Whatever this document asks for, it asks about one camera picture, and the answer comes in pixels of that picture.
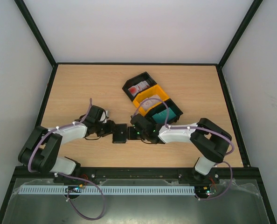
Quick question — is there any black leather card holder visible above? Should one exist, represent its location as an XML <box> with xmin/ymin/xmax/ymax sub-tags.
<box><xmin>112</xmin><ymin>124</ymin><xmax>127</xmax><ymax>144</ymax></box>

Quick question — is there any black bin with teal cards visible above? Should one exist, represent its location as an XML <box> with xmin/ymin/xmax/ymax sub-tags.
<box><xmin>145</xmin><ymin>99</ymin><xmax>183</xmax><ymax>124</ymax></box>

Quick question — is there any yellow plastic bin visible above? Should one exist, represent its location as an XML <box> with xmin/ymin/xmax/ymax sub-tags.
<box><xmin>133</xmin><ymin>84</ymin><xmax>170</xmax><ymax>116</ymax></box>

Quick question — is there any black bin with red cards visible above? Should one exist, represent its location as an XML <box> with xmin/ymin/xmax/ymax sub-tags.
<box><xmin>122</xmin><ymin>71</ymin><xmax>157</xmax><ymax>101</ymax></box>

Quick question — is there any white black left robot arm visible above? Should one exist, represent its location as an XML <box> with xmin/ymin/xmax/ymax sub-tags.
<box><xmin>18</xmin><ymin>105</ymin><xmax>114</xmax><ymax>175</ymax></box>

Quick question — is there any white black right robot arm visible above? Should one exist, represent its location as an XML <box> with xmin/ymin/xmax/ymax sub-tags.
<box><xmin>131</xmin><ymin>114</ymin><xmax>235</xmax><ymax>183</ymax></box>

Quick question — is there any teal card stack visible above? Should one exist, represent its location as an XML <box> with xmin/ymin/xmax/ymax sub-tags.
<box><xmin>152</xmin><ymin>108</ymin><xmax>176</xmax><ymax>124</ymax></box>

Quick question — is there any white floral card stack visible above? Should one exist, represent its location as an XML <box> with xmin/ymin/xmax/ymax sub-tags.
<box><xmin>142</xmin><ymin>95</ymin><xmax>161</xmax><ymax>111</ymax></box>

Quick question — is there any red white card stack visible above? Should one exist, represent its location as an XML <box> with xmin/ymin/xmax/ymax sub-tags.
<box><xmin>128</xmin><ymin>80</ymin><xmax>150</xmax><ymax>97</ymax></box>

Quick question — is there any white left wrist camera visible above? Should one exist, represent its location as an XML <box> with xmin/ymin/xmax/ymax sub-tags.
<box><xmin>99</xmin><ymin>110</ymin><xmax>109</xmax><ymax>123</ymax></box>

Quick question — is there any black aluminium frame rail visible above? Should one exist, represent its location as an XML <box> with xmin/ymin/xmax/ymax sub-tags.
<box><xmin>12</xmin><ymin>166</ymin><xmax>262</xmax><ymax>185</ymax></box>

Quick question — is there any white slotted cable duct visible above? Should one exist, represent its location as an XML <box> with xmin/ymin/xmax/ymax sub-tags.
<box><xmin>18</xmin><ymin>185</ymin><xmax>195</xmax><ymax>196</ymax></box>

